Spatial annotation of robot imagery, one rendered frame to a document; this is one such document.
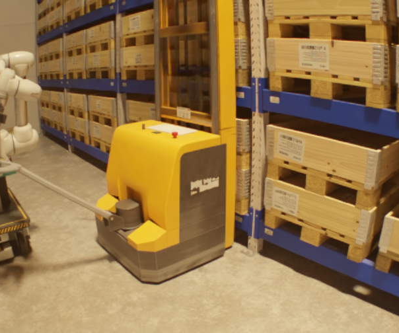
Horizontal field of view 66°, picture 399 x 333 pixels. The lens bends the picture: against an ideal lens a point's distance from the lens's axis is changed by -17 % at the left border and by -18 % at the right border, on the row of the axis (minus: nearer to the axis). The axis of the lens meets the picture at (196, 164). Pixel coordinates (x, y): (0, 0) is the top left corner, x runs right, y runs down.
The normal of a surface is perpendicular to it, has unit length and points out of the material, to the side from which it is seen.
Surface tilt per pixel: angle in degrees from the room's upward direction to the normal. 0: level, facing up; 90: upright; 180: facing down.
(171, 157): 68
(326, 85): 90
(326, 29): 90
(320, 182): 90
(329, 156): 90
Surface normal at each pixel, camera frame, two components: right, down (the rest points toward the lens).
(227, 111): 0.63, 0.22
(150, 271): -0.10, 0.30
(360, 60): -0.78, 0.20
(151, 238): -0.30, -0.81
